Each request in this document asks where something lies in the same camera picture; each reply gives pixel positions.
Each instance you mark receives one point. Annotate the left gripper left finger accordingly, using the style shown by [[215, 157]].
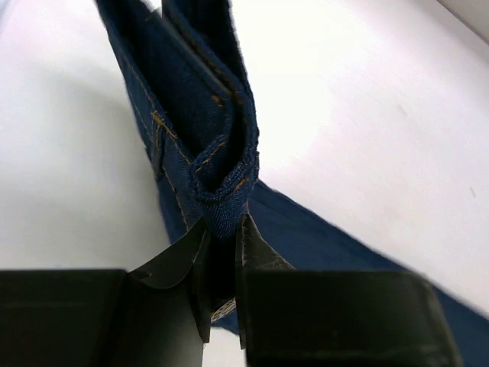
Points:
[[155, 315]]

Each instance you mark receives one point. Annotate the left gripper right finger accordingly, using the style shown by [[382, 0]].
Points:
[[288, 317]]

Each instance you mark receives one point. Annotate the dark blue denim trousers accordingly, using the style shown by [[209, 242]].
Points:
[[195, 112]]

